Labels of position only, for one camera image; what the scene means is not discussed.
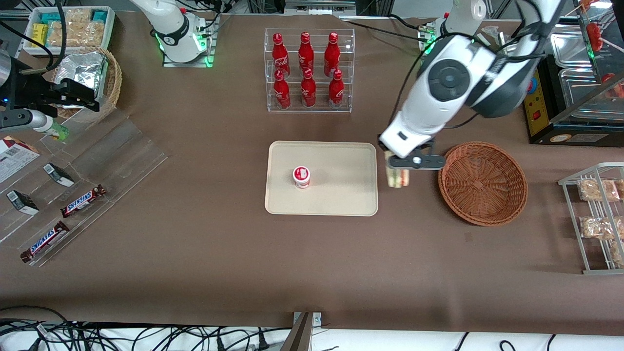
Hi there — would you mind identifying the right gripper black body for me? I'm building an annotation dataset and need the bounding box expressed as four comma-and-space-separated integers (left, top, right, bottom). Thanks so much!
9, 68, 55, 111

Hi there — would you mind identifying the triangle sandwich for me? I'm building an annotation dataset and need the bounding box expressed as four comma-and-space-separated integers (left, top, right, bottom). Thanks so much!
384, 150, 411, 189

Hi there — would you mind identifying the light wicker basket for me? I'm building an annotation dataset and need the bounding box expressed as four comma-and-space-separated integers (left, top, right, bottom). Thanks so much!
50, 46, 122, 120

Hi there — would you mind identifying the cream plastic tray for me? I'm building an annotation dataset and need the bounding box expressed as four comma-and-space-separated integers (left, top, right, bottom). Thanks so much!
265, 141, 379, 216

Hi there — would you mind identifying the brown wicker basket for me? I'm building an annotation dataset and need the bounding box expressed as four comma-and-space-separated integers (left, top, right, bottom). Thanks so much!
438, 141, 528, 227

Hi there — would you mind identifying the metal warmer tray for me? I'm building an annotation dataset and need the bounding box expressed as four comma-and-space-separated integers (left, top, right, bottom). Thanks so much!
551, 28, 586, 68
558, 68, 624, 107

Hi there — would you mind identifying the silver foil bag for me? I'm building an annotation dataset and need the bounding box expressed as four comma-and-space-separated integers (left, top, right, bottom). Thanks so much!
55, 51, 109, 105

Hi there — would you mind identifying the red cola bottle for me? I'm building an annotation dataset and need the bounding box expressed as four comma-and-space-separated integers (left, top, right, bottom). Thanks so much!
298, 32, 315, 78
324, 32, 341, 78
272, 33, 291, 80
300, 68, 317, 108
328, 69, 345, 109
273, 70, 292, 110

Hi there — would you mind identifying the white storage bin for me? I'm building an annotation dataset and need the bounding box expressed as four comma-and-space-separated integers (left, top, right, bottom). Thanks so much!
23, 6, 116, 55

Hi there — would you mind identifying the clear acrylic display stand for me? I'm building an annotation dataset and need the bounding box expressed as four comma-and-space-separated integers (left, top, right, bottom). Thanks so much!
0, 105, 169, 268

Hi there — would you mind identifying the clear acrylic bottle rack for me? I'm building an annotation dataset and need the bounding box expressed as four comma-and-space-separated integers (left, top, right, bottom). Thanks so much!
264, 28, 356, 114

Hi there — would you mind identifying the white carton with barcode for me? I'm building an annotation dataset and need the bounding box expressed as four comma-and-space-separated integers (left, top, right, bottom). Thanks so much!
0, 136, 41, 184

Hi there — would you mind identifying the small black white pack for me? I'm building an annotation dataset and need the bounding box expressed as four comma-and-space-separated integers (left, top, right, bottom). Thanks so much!
6, 190, 40, 216
43, 163, 76, 188

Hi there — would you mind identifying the white cup with red label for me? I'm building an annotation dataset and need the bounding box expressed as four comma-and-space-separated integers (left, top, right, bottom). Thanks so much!
292, 166, 312, 189

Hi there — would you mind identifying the Snickers chocolate bar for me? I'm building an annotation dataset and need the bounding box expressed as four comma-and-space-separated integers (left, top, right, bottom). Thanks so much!
60, 184, 107, 218
20, 220, 70, 264

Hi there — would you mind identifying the clear plastic wrapper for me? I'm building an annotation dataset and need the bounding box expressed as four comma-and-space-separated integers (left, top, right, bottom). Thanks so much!
480, 24, 507, 49

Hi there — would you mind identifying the black food warmer appliance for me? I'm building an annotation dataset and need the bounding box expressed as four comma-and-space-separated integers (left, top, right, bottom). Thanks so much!
523, 10, 624, 147

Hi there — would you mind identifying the brown table cloth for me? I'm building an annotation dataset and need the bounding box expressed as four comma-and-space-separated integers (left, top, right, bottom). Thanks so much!
0, 11, 624, 337

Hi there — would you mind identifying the red sausage on skewer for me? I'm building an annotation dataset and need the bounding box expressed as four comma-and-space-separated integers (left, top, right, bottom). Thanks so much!
601, 72, 624, 99
586, 22, 624, 53

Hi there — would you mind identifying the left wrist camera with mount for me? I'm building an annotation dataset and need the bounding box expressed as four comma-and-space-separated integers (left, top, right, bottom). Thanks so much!
389, 154, 447, 171

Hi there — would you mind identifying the silver aluminium frame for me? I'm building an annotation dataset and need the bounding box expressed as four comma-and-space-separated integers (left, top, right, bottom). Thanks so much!
246, 0, 390, 18

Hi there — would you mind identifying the metal bracket post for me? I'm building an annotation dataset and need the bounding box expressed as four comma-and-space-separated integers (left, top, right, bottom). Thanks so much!
280, 312, 322, 351

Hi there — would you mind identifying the grey wire rack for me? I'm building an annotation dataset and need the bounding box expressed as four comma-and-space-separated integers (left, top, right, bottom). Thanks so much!
558, 162, 624, 275

